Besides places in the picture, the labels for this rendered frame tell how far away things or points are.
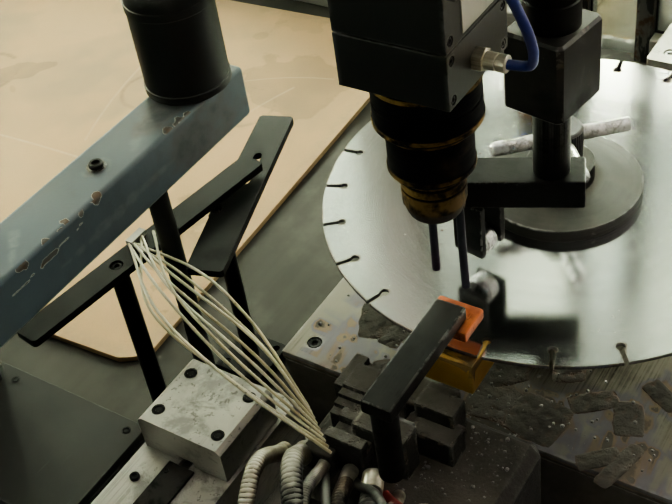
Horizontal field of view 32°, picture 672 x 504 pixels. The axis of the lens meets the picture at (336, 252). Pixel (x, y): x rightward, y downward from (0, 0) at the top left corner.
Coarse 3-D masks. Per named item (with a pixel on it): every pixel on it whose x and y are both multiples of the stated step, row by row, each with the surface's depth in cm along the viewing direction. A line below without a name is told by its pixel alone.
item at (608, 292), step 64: (640, 64) 90; (512, 128) 86; (640, 128) 84; (384, 192) 82; (384, 256) 77; (448, 256) 76; (512, 256) 75; (576, 256) 74; (640, 256) 74; (512, 320) 71; (576, 320) 70; (640, 320) 70
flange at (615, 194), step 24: (600, 144) 81; (600, 168) 79; (624, 168) 79; (600, 192) 77; (624, 192) 77; (504, 216) 77; (528, 216) 76; (552, 216) 76; (576, 216) 76; (600, 216) 76; (624, 216) 76; (552, 240) 76; (576, 240) 75
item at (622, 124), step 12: (576, 120) 76; (612, 120) 76; (624, 120) 76; (576, 132) 75; (588, 132) 76; (600, 132) 76; (612, 132) 77; (492, 144) 76; (504, 144) 76; (516, 144) 76; (528, 144) 76; (576, 144) 76; (576, 156) 74; (588, 180) 73
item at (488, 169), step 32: (544, 128) 66; (480, 160) 71; (512, 160) 70; (544, 160) 68; (576, 160) 69; (480, 192) 69; (512, 192) 69; (544, 192) 69; (576, 192) 68; (480, 224) 71; (480, 256) 73
